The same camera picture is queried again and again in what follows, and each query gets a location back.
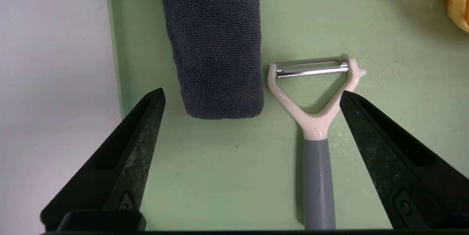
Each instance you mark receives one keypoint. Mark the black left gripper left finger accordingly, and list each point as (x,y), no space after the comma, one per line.
(110,176)

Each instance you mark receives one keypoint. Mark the small yellow wicker basket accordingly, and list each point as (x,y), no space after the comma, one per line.
(460,0)

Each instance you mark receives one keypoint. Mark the light green plastic tray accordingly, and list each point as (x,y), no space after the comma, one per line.
(227,176)

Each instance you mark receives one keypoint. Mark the dark grey towel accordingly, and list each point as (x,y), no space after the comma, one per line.
(216,44)

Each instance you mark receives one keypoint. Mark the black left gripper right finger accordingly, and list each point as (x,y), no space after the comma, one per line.
(410,176)

